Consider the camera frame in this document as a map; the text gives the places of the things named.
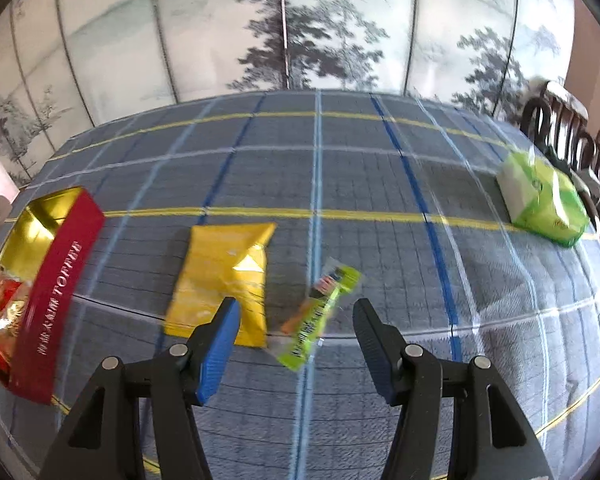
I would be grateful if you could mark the green tissue pack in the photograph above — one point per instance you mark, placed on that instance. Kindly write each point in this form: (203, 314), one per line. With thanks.
(545, 200)

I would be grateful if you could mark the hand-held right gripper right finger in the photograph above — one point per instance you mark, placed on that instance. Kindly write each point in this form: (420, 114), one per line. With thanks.
(375, 360)

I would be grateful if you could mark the red and gold tin box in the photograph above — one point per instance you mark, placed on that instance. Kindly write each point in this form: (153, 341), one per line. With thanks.
(55, 300)

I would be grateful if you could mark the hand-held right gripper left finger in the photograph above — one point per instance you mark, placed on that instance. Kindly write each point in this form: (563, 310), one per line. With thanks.
(220, 355)

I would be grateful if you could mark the large yellow snack packet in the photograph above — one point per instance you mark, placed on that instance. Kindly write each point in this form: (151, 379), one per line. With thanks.
(220, 270)

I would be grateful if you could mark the green strip snack packet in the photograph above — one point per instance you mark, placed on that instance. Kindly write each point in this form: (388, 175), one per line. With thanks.
(305, 330)

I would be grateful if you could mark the painted folding screen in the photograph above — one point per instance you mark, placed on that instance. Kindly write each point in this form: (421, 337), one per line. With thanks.
(205, 25)

